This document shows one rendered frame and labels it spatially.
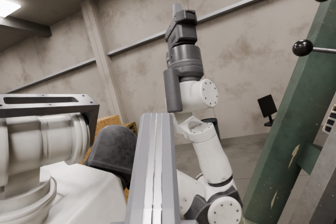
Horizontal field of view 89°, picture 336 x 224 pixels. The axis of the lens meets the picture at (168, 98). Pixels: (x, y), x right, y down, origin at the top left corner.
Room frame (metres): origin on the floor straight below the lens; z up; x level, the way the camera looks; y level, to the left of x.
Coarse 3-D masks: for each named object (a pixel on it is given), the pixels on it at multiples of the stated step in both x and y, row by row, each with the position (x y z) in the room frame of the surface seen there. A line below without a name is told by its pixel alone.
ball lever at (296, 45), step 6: (300, 42) 0.38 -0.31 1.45; (306, 42) 0.37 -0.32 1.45; (294, 48) 0.39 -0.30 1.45; (300, 48) 0.38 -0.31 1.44; (306, 48) 0.37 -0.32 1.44; (312, 48) 0.37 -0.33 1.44; (318, 48) 0.37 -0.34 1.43; (324, 48) 0.36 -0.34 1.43; (330, 48) 0.35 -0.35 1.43; (294, 54) 0.40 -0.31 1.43; (300, 54) 0.38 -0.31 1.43; (306, 54) 0.38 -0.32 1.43
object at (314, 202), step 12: (324, 144) 0.36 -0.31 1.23; (324, 156) 0.35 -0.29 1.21; (324, 168) 0.34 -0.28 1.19; (312, 180) 0.36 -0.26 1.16; (324, 180) 0.33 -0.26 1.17; (312, 192) 0.35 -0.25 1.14; (324, 192) 0.33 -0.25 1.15; (300, 204) 0.37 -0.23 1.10; (312, 204) 0.34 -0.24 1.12; (324, 204) 0.33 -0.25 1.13; (300, 216) 0.36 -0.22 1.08; (312, 216) 0.33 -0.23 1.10; (324, 216) 0.33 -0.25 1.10
